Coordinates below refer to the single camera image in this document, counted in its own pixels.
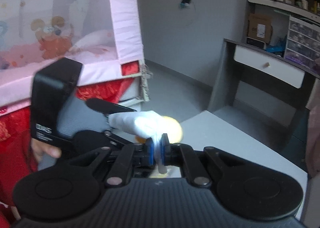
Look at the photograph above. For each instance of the white cleaning cloth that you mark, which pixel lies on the white cleaning cloth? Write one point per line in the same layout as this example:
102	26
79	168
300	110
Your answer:
145	123

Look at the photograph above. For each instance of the pink printed bed tent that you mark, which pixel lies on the pink printed bed tent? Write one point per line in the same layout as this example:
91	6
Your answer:
75	5

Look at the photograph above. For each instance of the grey desk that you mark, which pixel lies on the grey desk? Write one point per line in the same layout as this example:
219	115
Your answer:
220	88

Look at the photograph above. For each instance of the clear plastic drawer organizer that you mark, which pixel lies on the clear plastic drawer organizer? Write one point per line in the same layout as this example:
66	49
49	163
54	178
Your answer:
302	40

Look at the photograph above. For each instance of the yellow egg-shaped container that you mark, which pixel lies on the yellow egg-shaped container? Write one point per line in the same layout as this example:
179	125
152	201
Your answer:
175	130

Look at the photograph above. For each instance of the white desk drawer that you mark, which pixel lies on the white desk drawer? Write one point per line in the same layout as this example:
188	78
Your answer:
262	60

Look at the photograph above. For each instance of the person's left hand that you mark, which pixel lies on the person's left hand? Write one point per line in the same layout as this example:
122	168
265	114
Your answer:
51	152

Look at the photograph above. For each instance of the white cup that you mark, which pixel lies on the white cup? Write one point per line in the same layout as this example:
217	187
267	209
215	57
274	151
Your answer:
304	4

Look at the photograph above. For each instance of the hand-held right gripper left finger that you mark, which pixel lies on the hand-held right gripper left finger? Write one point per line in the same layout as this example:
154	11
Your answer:
150	153

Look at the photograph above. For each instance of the cardboard box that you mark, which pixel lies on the cardboard box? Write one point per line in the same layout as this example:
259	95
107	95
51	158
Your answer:
260	27

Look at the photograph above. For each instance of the pink curtain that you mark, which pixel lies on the pink curtain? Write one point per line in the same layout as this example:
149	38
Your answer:
313	130

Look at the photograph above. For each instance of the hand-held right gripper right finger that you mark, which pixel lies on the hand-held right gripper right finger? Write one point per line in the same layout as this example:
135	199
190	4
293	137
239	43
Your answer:
163	150

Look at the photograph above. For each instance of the red patterned blanket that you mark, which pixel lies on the red patterned blanket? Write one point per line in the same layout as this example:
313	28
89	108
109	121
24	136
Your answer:
15	155

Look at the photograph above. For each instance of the black tablet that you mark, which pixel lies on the black tablet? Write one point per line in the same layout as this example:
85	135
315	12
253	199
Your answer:
255	42

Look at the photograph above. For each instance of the wall socket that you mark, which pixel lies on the wall socket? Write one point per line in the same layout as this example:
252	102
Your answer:
185	3

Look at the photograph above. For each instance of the blue plastic bag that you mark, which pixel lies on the blue plastic bag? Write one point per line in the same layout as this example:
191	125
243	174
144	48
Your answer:
275	48

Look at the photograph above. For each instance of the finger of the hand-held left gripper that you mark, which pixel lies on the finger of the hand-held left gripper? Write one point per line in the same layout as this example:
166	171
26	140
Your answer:
117	140
105	106

